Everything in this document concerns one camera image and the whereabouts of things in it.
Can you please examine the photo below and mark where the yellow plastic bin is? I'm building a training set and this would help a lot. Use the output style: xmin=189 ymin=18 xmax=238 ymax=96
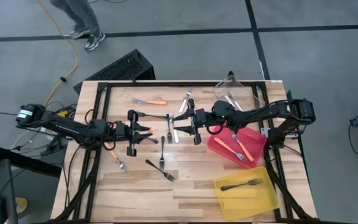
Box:
xmin=213 ymin=166 xmax=281 ymax=222

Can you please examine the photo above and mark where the black floor beam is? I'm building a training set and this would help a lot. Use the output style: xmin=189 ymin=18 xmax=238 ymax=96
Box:
xmin=0 ymin=145 xmax=62 ymax=179

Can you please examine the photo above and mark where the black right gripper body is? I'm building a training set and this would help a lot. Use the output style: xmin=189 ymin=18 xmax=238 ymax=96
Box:
xmin=187 ymin=98 xmax=216 ymax=146

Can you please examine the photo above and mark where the yellow floor cable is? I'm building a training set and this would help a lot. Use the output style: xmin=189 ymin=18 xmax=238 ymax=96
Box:
xmin=35 ymin=0 xmax=80 ymax=105

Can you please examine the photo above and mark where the yellow round sticker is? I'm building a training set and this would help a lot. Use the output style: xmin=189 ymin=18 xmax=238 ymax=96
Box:
xmin=14 ymin=197 xmax=29 ymax=215

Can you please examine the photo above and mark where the pink plastic bin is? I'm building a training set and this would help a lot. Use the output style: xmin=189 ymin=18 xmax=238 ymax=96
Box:
xmin=207 ymin=123 xmax=268 ymax=170

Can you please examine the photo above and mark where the fork with peach handle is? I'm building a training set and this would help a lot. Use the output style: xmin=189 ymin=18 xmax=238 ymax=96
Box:
xmin=219 ymin=177 xmax=264 ymax=192

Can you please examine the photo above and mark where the black perforated case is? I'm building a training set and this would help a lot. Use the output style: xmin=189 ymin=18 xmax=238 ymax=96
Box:
xmin=73 ymin=49 xmax=157 ymax=94

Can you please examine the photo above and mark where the clear plastic bin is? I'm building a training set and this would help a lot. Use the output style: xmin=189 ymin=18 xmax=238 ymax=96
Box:
xmin=212 ymin=74 xmax=266 ymax=110

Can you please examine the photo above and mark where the person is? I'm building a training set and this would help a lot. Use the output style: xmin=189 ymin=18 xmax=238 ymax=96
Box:
xmin=48 ymin=0 xmax=107 ymax=52

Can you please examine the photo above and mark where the black table frame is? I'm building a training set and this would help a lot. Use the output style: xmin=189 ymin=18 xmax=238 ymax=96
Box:
xmin=50 ymin=80 xmax=316 ymax=224

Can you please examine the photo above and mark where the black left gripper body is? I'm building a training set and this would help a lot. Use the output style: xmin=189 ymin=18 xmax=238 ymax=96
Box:
xmin=113 ymin=109 xmax=139 ymax=157

